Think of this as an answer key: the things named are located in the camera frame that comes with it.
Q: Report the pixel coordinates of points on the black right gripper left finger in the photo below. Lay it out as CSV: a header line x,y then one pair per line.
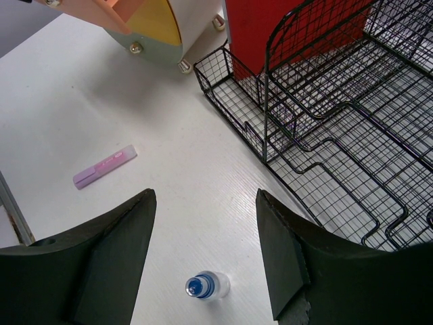
x,y
89,274

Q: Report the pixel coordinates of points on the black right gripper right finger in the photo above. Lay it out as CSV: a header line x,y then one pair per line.
x,y
316,277

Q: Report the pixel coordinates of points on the pink highlighter pen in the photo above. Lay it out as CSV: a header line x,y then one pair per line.
x,y
105,166

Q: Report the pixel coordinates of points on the small blue cap bottle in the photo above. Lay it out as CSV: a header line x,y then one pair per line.
x,y
208,286

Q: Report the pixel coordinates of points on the round white drawer cabinet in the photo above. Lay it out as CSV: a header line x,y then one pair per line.
x,y
160,31

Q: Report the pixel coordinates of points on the red folder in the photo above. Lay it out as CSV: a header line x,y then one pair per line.
x,y
266,33

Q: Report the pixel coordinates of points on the black wire mesh organizer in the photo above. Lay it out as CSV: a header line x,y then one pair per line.
x,y
349,131

